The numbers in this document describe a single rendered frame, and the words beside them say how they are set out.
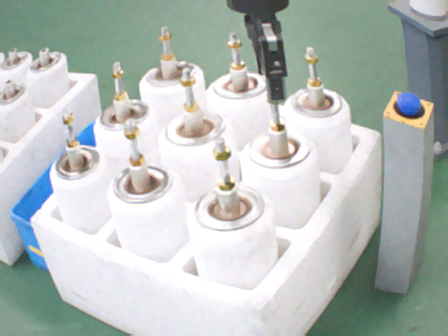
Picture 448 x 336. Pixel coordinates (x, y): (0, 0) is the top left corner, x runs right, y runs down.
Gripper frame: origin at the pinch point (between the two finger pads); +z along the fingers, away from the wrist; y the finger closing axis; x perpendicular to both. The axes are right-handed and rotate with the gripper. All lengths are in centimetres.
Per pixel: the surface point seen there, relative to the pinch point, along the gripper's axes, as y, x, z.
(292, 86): 58, -11, 35
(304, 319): -11.7, -0.9, 30.5
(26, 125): 30, 40, 16
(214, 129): 5.9, 7.1, 9.7
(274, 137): -0.9, 0.6, 7.6
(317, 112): 6.7, -6.4, 9.8
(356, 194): 1.4, -10.6, 20.2
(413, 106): -6.1, -18.3, 2.3
